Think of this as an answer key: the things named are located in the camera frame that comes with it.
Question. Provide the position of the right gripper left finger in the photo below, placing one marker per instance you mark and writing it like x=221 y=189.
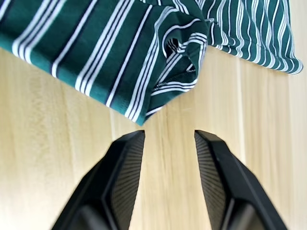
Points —
x=112 y=182

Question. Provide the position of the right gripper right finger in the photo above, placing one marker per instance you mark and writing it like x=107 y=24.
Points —
x=225 y=182

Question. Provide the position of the green white striped T-shirt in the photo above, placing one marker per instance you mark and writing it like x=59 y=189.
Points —
x=96 y=48

